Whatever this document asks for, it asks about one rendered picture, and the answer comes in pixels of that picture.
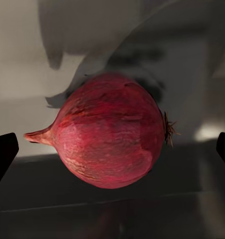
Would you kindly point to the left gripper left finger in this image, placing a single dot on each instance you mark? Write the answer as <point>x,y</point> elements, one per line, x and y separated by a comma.
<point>8,150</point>

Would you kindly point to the vidalia onion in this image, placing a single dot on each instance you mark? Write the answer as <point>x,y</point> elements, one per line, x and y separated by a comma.
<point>109,132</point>

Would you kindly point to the drop in sink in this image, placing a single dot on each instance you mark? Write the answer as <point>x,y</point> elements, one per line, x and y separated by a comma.
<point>175,49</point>

